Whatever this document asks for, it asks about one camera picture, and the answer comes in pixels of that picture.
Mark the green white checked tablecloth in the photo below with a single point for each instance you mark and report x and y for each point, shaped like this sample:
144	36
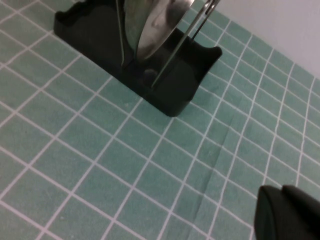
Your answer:
100	162

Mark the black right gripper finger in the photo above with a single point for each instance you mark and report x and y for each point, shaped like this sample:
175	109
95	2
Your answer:
292	215

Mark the steel pot lid black knob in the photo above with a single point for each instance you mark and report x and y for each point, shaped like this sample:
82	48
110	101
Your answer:
155	32

